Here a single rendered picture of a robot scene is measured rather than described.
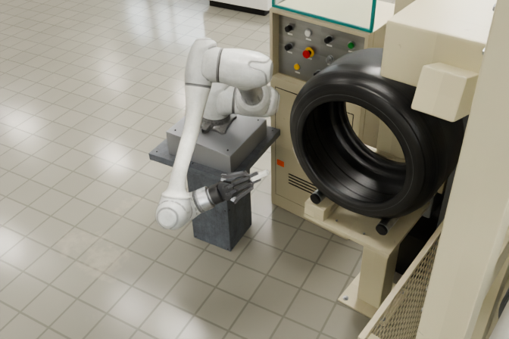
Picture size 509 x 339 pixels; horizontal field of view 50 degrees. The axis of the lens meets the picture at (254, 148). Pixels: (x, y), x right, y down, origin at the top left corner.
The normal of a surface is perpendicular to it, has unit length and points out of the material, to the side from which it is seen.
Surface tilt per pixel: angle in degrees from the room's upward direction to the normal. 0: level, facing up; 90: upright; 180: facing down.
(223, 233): 90
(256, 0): 90
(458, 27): 0
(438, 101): 72
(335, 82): 46
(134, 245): 0
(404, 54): 90
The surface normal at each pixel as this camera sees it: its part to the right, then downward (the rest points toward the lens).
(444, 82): -0.60, 0.19
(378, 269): -0.62, 0.47
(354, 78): -0.51, -0.31
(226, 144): 0.05, -0.79
